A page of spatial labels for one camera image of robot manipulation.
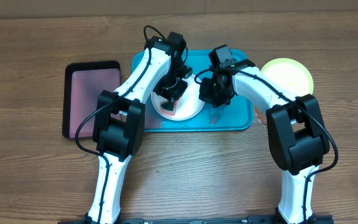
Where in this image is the black water tray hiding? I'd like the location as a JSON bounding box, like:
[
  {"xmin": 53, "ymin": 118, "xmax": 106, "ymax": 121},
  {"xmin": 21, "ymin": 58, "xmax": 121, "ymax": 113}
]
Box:
[{"xmin": 62, "ymin": 60, "xmax": 121, "ymax": 139}]

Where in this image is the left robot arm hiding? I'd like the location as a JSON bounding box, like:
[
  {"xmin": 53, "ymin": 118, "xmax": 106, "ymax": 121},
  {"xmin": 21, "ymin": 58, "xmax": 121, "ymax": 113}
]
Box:
[{"xmin": 86, "ymin": 37, "xmax": 191, "ymax": 223}]

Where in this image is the green and white sponge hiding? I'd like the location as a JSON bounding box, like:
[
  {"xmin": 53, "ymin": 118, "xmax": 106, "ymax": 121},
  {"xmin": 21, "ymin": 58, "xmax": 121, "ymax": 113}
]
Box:
[{"xmin": 160, "ymin": 100, "xmax": 177, "ymax": 116}]

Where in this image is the teal plastic tray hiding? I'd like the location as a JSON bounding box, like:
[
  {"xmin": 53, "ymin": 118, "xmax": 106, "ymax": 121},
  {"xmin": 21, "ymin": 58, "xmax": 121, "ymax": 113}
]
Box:
[{"xmin": 131, "ymin": 49, "xmax": 254, "ymax": 133}]

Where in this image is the white plate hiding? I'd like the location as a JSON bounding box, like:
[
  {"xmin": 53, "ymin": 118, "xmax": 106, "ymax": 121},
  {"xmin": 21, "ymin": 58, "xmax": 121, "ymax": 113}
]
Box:
[{"xmin": 151, "ymin": 74, "xmax": 204, "ymax": 121}]

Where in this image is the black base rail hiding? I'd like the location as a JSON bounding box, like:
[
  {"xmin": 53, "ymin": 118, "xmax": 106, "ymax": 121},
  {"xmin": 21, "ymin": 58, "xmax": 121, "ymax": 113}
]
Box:
[{"xmin": 58, "ymin": 215, "xmax": 334, "ymax": 224}]

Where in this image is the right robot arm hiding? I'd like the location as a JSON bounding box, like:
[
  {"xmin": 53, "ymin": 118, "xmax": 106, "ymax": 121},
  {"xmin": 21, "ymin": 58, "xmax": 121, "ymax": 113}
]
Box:
[{"xmin": 199, "ymin": 59, "xmax": 335, "ymax": 223}]

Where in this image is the yellow-green plate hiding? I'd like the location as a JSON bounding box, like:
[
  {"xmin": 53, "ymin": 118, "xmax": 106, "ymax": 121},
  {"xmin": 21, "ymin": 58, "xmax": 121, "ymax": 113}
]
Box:
[{"xmin": 260, "ymin": 58, "xmax": 314, "ymax": 96}]

